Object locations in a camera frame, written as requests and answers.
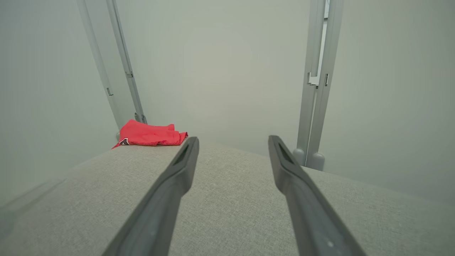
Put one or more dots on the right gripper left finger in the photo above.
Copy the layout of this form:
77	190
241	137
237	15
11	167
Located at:
153	227

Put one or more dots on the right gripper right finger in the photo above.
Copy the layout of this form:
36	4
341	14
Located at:
320	231

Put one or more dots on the red white basketball jersey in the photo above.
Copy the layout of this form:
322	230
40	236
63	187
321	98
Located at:
149	135

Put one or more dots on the grey fabric sofa cushion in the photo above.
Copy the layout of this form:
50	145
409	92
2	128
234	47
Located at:
231	213

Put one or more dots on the grey double partition post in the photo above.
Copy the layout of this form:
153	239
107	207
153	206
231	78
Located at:
305	106

